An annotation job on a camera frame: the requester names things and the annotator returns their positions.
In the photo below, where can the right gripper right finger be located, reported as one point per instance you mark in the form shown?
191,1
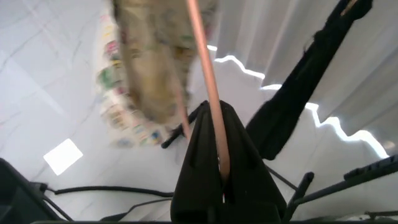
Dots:
255,193

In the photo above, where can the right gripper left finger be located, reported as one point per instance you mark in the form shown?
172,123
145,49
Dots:
192,186

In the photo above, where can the black garment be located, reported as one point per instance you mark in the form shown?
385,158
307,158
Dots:
295,93

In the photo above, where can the cream printed garment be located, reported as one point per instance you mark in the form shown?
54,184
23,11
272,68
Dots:
149,62

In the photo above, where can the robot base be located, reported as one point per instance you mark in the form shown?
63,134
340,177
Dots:
18,199

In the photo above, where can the black clothes rack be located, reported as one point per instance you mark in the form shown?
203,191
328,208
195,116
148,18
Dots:
367,171

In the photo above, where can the white curtain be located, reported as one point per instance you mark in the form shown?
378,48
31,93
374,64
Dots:
311,31

